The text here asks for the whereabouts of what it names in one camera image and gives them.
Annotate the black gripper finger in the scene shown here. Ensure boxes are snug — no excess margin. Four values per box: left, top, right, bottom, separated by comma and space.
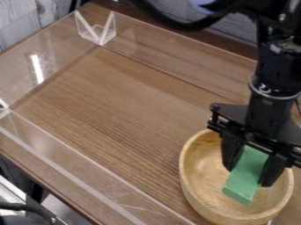
259, 154, 290, 187
221, 131, 246, 171

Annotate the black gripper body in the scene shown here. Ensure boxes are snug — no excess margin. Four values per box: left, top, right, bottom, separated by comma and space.
207, 91, 301, 168

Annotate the green rectangular block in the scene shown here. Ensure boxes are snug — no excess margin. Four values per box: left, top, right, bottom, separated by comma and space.
222, 146, 269, 206

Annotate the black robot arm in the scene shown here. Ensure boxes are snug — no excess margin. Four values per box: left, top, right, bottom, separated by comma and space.
190, 0, 301, 187

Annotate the brown wooden bowl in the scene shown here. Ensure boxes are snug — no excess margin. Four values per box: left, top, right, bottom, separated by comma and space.
179, 129, 294, 225

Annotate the clear acrylic tray wall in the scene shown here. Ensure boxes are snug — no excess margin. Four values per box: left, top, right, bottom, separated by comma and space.
0, 10, 301, 225

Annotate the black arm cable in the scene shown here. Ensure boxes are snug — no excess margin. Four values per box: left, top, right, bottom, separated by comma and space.
132, 0, 237, 32

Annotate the clear acrylic corner bracket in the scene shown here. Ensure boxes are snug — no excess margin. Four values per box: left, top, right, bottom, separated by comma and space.
73, 11, 116, 46

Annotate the black metal table frame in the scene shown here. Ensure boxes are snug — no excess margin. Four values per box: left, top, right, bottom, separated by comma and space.
0, 156, 53, 225

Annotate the black cable bottom left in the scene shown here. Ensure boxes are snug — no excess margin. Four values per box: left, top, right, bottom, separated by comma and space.
0, 200, 57, 225

